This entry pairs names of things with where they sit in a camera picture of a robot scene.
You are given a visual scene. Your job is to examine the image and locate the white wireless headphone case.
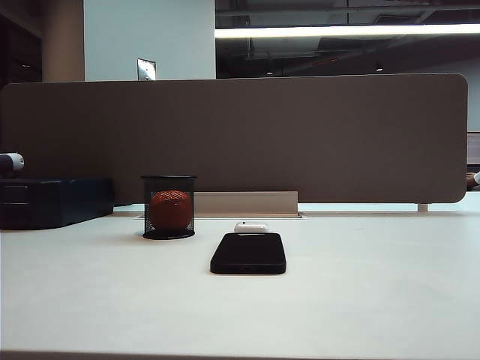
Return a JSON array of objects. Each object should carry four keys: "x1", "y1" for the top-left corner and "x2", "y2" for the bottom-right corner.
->
[{"x1": 234, "y1": 220, "x2": 269, "y2": 234}]

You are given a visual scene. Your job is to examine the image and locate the brown desk divider panel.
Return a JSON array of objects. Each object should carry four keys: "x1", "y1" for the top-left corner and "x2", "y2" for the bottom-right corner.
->
[{"x1": 0, "y1": 72, "x2": 470, "y2": 206}]

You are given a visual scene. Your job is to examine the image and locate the black mesh pen holder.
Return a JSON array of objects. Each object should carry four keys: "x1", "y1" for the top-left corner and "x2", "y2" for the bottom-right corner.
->
[{"x1": 140, "y1": 174, "x2": 197, "y2": 240}]

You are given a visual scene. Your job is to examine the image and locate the black smartphone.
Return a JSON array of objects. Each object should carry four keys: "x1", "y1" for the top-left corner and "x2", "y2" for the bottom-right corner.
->
[{"x1": 209, "y1": 231, "x2": 288, "y2": 275}]

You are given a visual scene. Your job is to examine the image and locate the orange ball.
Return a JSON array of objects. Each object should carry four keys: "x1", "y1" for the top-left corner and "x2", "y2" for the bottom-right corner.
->
[{"x1": 148, "y1": 189, "x2": 191, "y2": 230}]

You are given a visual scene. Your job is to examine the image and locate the long ceiling light strip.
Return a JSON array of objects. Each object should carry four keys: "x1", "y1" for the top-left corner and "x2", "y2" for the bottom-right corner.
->
[{"x1": 214, "y1": 22, "x2": 480, "y2": 39}]

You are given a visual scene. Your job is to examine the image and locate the dark blue box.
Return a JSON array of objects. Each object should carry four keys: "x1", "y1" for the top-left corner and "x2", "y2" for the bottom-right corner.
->
[{"x1": 0, "y1": 176, "x2": 115, "y2": 230}]

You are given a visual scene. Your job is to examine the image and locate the white grey cylindrical device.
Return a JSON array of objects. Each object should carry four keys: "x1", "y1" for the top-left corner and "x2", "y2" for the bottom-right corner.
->
[{"x1": 0, "y1": 151, "x2": 26, "y2": 179}]

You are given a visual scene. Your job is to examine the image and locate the computer monitor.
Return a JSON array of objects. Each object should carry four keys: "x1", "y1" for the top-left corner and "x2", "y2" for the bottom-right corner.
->
[{"x1": 467, "y1": 131, "x2": 480, "y2": 166}]

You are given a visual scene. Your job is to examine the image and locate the beige cable tray flap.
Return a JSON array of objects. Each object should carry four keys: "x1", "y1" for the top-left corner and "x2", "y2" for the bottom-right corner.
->
[{"x1": 193, "y1": 190, "x2": 300, "y2": 218}]

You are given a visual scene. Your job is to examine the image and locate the silver metal wall plate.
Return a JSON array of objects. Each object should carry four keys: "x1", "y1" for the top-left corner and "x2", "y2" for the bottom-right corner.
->
[{"x1": 136, "y1": 58, "x2": 158, "y2": 81}]

